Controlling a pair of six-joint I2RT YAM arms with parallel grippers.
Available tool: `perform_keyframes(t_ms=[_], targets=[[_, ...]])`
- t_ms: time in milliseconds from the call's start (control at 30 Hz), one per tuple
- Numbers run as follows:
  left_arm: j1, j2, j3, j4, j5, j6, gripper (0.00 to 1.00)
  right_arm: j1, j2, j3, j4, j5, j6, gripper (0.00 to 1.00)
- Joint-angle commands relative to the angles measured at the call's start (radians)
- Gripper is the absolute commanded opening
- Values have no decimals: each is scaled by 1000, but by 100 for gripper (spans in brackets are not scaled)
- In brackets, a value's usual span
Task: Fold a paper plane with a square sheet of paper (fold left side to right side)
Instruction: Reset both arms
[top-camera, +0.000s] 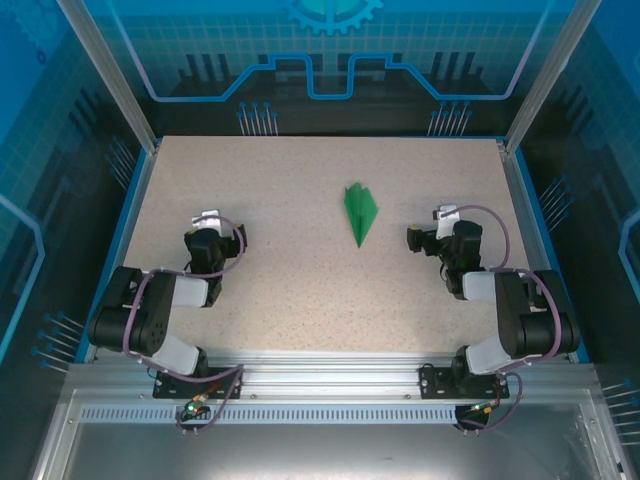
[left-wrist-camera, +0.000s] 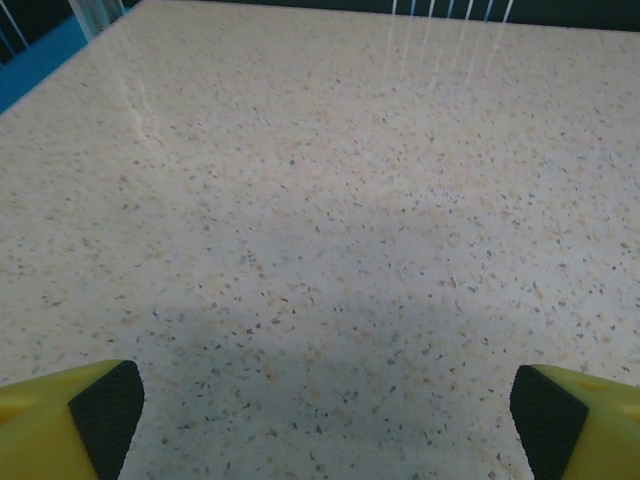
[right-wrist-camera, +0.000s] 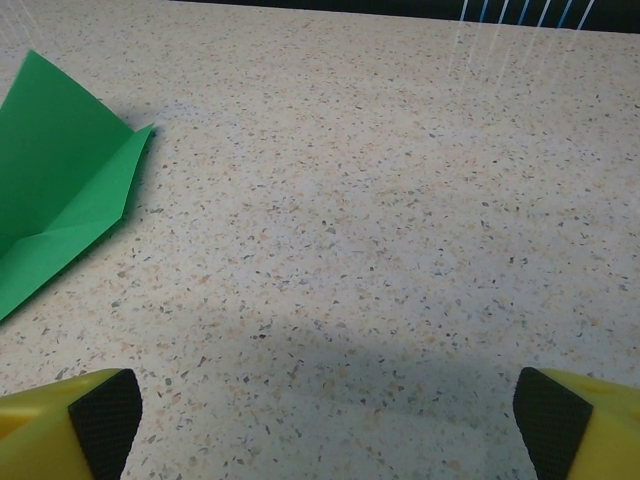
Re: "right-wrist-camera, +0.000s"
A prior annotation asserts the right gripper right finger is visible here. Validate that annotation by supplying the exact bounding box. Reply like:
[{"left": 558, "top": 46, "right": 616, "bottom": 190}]
[{"left": 513, "top": 366, "right": 640, "bottom": 480}]

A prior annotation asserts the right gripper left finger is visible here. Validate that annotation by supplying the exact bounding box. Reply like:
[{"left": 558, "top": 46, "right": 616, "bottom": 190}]
[{"left": 0, "top": 368, "right": 144, "bottom": 480}]

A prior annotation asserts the green paper sheet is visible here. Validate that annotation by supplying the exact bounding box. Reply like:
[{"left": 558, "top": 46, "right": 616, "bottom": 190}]
[{"left": 0, "top": 48, "right": 155, "bottom": 324}]

